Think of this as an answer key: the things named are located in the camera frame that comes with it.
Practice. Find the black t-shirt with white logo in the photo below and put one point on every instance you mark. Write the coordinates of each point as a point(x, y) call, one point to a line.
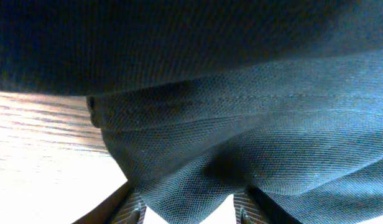
point(198, 100)

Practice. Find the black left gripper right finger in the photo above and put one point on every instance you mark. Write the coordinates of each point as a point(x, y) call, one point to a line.
point(253, 206)

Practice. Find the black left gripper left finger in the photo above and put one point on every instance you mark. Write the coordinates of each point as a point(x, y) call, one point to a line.
point(124, 206)

